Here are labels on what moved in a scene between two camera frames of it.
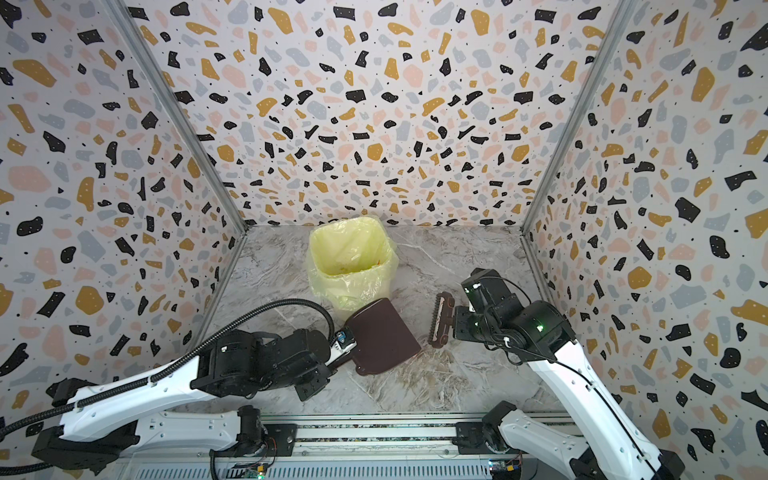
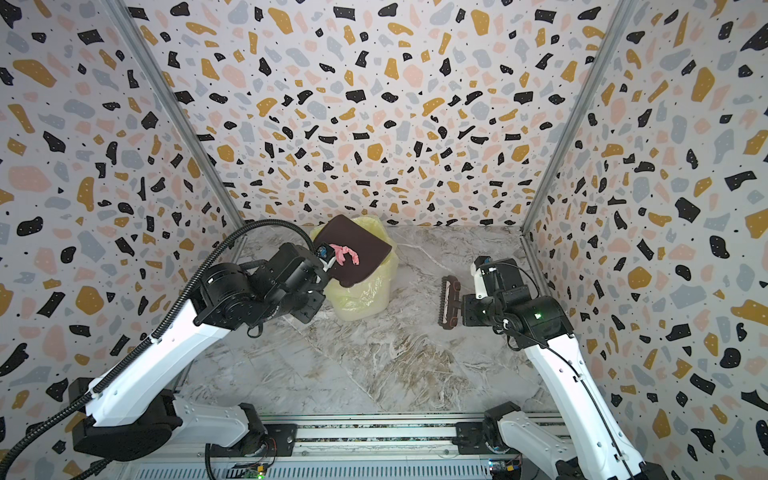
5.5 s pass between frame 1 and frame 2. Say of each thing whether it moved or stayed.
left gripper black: moved
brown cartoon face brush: moved
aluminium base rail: stayed
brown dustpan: moved
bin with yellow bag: stayed
